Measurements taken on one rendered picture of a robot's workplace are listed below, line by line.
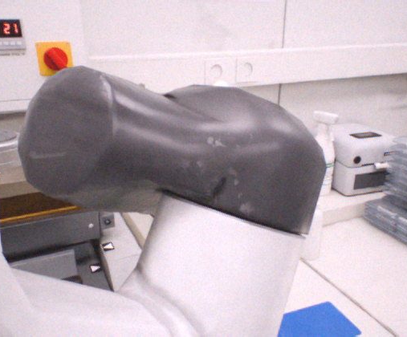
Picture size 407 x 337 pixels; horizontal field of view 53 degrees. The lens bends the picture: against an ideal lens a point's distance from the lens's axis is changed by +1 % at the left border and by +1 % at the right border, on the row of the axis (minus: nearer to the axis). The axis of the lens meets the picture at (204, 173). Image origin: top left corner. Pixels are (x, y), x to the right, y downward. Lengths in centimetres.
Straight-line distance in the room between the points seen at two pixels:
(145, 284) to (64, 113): 10
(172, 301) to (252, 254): 5
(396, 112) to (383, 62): 26
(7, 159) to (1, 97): 17
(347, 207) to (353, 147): 17
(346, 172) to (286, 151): 105
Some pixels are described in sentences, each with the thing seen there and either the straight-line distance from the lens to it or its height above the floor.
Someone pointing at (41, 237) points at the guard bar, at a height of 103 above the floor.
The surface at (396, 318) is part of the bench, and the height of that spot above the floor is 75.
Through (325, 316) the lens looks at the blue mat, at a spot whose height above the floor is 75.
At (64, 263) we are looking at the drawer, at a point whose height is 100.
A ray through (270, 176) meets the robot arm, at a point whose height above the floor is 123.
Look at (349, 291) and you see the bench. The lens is 97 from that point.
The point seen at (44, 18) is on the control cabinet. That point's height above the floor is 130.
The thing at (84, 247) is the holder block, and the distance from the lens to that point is 63.
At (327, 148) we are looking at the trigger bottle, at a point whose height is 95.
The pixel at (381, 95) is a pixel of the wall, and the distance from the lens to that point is 169.
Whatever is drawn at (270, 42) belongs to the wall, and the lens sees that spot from 133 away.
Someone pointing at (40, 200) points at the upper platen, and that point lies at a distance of 63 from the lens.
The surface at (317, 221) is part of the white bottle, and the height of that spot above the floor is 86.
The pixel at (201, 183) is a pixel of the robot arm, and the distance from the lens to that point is 21.
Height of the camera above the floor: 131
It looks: 21 degrees down
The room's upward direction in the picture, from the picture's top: straight up
